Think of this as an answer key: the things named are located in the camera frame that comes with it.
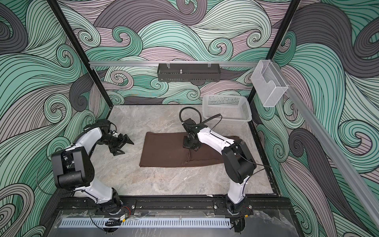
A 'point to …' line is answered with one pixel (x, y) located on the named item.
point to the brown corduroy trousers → (165, 149)
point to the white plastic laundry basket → (235, 109)
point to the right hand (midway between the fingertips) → (187, 146)
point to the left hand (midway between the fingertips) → (129, 145)
